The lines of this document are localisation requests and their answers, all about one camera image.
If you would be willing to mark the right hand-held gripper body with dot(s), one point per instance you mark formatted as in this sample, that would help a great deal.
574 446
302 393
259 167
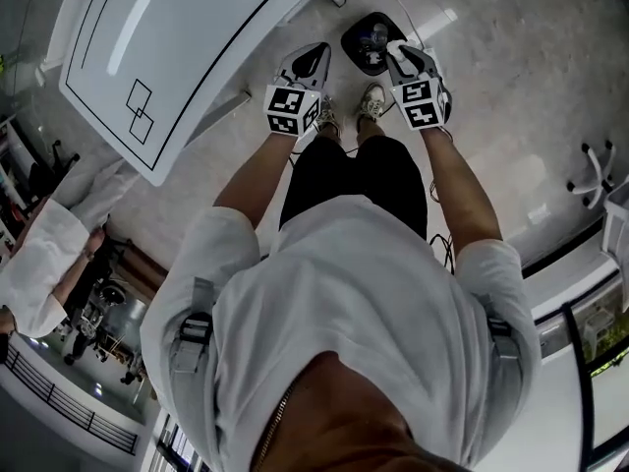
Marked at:
422 101

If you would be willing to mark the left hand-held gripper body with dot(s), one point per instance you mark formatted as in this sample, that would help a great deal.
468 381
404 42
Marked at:
290 108

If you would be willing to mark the white paper trash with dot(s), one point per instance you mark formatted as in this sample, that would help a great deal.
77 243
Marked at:
397 46

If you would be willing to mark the black trash bin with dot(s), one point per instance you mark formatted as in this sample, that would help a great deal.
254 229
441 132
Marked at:
355 42

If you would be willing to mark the person's right forearm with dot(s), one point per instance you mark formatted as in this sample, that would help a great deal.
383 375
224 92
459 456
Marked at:
457 190

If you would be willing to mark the person's left forearm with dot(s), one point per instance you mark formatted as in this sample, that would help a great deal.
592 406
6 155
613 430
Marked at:
255 180

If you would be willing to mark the person's right shoe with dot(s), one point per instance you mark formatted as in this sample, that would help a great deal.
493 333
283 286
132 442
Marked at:
372 100

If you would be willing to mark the person's shoe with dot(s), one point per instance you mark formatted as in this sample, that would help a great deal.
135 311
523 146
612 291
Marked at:
328 118
372 100

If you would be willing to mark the person's left shoe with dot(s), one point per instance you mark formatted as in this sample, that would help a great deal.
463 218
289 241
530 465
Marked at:
328 118

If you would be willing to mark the person's right leg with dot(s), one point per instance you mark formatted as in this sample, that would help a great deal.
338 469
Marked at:
369 131

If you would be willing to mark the person's black shorts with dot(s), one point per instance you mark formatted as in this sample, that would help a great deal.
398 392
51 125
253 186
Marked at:
354 180

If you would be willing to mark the white table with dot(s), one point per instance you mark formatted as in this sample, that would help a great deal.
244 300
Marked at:
182 32

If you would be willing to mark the person's white shirt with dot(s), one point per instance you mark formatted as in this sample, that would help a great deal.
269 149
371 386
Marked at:
344 288

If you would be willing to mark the white swivel chair base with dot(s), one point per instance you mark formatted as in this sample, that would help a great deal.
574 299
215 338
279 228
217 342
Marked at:
597 180

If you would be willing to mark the white slatted chair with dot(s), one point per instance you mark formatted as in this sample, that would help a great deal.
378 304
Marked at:
616 244

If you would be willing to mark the black office chair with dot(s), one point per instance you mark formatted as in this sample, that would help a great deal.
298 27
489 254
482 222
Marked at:
49 170

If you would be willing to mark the white plastic chair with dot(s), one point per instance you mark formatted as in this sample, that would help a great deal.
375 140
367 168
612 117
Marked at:
599 327

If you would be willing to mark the black railing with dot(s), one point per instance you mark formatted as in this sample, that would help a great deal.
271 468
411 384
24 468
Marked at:
64 403

